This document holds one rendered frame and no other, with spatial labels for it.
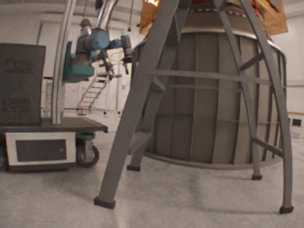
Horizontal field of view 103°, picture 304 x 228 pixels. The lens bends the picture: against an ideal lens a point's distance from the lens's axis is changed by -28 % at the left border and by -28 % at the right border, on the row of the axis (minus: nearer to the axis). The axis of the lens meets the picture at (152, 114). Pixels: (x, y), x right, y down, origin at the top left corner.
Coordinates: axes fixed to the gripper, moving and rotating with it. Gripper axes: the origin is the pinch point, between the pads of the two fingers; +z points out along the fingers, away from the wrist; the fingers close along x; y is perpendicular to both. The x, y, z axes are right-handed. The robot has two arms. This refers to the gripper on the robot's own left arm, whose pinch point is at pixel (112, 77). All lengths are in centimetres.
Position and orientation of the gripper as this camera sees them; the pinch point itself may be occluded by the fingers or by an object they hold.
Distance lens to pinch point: 178.3
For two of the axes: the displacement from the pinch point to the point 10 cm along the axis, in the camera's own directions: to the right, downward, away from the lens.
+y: 8.0, -3.8, 4.7
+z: 3.5, 9.2, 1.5
